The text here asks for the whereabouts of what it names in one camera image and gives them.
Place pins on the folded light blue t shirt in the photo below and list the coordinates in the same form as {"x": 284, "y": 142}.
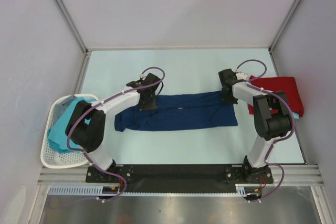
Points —
{"x": 296, "y": 115}

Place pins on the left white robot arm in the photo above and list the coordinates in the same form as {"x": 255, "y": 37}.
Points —
{"x": 86, "y": 127}

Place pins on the aluminium frame rail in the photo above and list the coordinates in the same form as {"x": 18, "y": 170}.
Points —
{"x": 295, "y": 175}

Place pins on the folded red t shirt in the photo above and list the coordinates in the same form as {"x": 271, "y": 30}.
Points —
{"x": 288, "y": 86}

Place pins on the light blue cable duct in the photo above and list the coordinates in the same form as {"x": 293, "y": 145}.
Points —
{"x": 74, "y": 190}

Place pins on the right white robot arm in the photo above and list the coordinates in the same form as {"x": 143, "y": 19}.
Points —
{"x": 273, "y": 118}

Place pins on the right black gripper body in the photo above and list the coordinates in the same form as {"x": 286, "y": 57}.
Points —
{"x": 229, "y": 99}

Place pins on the grey shirt in basket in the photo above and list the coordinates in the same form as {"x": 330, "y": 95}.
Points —
{"x": 61, "y": 107}

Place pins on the turquoise t shirt in basket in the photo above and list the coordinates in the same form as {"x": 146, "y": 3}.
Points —
{"x": 56, "y": 135}

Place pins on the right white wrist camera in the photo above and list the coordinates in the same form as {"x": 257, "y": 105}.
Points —
{"x": 241, "y": 75}

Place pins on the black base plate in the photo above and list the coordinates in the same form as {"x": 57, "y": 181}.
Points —
{"x": 182, "y": 179}

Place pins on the white laundry basket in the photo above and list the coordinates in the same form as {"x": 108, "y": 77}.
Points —
{"x": 53, "y": 159}

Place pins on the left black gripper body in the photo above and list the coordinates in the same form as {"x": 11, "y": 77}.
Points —
{"x": 151, "y": 104}

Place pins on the navy blue t shirt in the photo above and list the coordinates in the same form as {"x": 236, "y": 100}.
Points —
{"x": 178, "y": 113}

